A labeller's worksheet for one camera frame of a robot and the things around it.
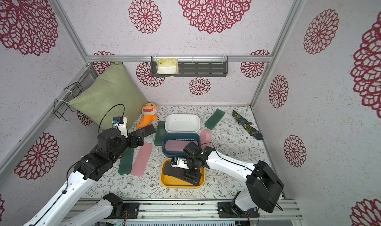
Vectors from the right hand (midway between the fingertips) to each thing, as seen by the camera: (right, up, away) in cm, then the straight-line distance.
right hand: (185, 169), depth 82 cm
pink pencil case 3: (-5, +10, +16) cm, 20 cm away
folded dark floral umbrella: (+43, +23, +25) cm, 55 cm away
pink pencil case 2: (+14, +14, +18) cm, 27 cm away
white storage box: (-3, +25, +28) cm, 37 cm away
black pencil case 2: (+3, 0, -11) cm, 12 cm away
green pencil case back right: (+22, +27, +31) cm, 47 cm away
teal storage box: (-5, +17, +13) cm, 22 cm away
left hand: (-24, +21, -10) cm, 33 cm away
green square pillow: (-43, +43, +8) cm, 62 cm away
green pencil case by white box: (-18, +19, +22) cm, 34 cm away
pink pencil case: (-28, 0, +8) cm, 29 cm away
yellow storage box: (-8, -8, 0) cm, 11 cm away
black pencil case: (-5, 0, -4) cm, 6 cm away
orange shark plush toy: (-28, +34, +28) cm, 52 cm away
